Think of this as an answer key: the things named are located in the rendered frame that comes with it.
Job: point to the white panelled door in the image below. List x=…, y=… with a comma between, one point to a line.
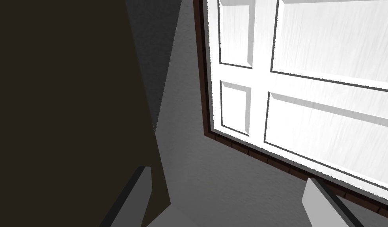
x=307, y=94

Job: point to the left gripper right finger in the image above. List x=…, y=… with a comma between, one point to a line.
x=323, y=206

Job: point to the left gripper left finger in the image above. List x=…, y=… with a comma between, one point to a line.
x=131, y=201

